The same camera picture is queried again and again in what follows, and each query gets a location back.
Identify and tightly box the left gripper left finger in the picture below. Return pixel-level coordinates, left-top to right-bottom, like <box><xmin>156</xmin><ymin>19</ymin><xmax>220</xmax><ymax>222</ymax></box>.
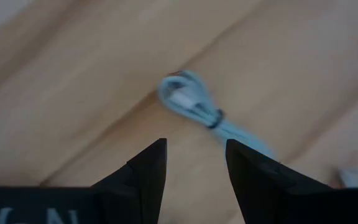
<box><xmin>90</xmin><ymin>138</ymin><xmax>167</xmax><ymax>224</ymax></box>

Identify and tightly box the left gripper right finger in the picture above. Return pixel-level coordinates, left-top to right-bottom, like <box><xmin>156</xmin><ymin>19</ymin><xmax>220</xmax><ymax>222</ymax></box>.
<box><xmin>226</xmin><ymin>139</ymin><xmax>334</xmax><ymax>224</ymax></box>

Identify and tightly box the light blue USB cable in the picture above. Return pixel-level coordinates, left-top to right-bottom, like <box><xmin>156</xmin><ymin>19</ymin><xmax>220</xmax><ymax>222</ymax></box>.
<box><xmin>157</xmin><ymin>70</ymin><xmax>276</xmax><ymax>159</ymax></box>

